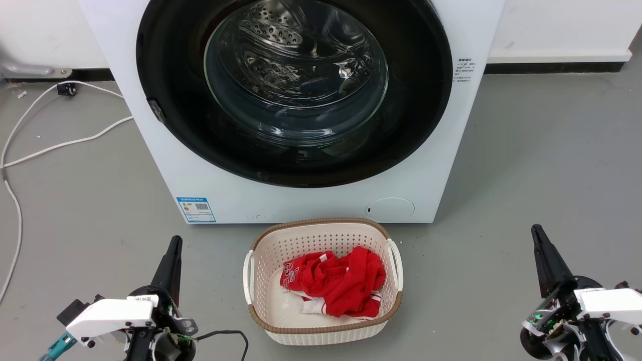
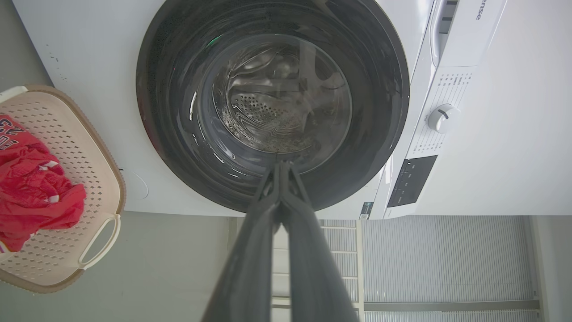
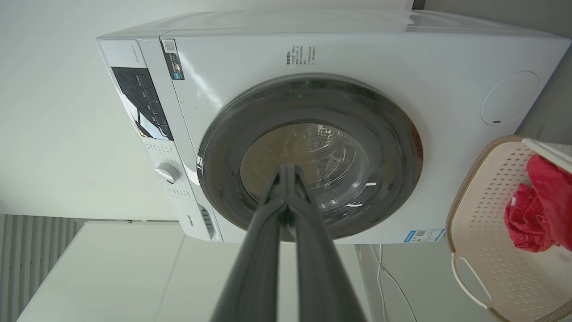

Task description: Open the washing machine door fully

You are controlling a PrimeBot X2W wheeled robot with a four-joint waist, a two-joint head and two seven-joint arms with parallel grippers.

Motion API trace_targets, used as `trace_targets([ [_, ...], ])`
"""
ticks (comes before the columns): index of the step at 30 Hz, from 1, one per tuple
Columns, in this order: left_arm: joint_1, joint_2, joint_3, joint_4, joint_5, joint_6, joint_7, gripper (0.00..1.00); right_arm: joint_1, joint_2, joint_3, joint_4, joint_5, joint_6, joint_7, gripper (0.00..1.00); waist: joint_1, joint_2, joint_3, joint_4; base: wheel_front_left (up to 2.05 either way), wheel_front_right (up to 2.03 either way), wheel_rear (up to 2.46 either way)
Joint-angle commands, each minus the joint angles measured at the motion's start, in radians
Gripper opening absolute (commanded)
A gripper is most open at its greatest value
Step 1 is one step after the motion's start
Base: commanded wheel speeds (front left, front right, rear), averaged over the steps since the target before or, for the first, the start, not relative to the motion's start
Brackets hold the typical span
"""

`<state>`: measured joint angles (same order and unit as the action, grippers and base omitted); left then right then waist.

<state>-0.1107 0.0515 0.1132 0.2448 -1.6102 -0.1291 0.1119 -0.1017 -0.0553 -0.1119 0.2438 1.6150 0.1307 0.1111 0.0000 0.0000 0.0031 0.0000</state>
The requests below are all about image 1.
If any perforated steel washer drum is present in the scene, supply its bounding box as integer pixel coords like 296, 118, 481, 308
205, 0, 389, 146

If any teal cable connector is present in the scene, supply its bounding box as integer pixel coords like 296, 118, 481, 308
39, 333, 77, 361

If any black round washer door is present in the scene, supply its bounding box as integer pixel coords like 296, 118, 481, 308
135, 0, 454, 189

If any blue energy label sticker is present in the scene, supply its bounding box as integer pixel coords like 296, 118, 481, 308
176, 197, 217, 224

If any grey drain hose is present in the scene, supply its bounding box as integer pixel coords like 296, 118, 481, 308
0, 59, 73, 80

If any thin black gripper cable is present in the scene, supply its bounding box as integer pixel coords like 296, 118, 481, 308
193, 329, 249, 361

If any white power cable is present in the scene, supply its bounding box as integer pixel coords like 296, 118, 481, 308
0, 80, 134, 304

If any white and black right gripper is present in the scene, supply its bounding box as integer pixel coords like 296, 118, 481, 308
520, 224, 642, 361

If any round white filter hatch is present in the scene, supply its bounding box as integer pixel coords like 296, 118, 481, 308
365, 197, 416, 220

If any black wall baseboard strip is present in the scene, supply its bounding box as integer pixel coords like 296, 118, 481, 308
484, 61, 626, 75

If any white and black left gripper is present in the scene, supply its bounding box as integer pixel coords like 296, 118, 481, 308
57, 235, 199, 361

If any white woven plastic laundry basket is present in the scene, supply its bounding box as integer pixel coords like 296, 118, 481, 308
243, 217, 404, 346

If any white front-load washing machine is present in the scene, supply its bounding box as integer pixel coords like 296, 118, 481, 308
79, 0, 506, 225

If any red garment with white trim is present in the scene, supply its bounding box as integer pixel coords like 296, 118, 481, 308
280, 246, 387, 319

